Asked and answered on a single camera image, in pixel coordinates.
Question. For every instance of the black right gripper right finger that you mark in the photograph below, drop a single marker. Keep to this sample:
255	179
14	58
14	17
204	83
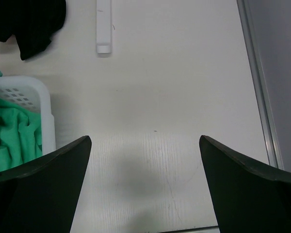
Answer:
248	196

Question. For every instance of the black garment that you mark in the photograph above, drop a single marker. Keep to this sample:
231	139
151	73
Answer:
32	23

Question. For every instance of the aluminium frame post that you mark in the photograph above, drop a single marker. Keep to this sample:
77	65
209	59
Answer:
265	112

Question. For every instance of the white clothes rack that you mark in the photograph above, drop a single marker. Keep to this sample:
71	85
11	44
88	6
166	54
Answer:
104	27

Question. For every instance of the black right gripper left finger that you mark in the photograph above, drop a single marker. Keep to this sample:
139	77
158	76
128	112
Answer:
41	196

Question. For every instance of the white plastic basket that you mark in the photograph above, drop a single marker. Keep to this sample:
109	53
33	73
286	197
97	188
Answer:
33	95

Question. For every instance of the green tank top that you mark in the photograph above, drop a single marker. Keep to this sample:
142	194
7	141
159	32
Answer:
20	135

